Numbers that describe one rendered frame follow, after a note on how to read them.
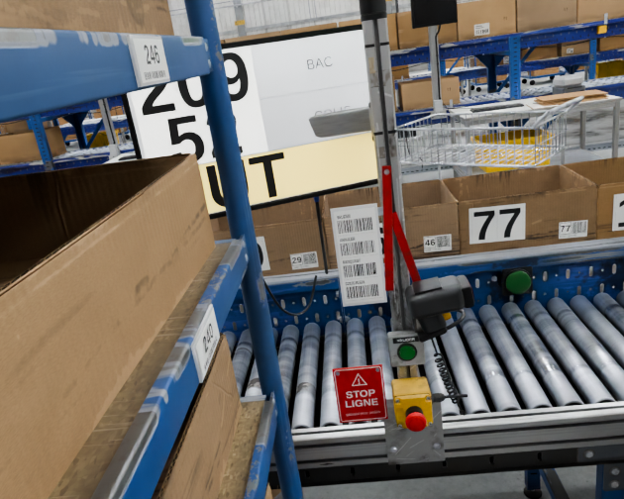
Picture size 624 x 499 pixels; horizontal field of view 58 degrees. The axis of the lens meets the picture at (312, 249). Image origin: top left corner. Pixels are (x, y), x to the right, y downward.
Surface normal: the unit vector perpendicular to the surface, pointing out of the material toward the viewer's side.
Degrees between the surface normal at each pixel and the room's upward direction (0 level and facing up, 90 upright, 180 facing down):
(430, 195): 90
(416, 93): 89
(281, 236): 90
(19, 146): 86
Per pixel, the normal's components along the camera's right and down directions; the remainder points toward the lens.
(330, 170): 0.29, 0.21
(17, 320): 0.99, -0.10
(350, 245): -0.05, 0.34
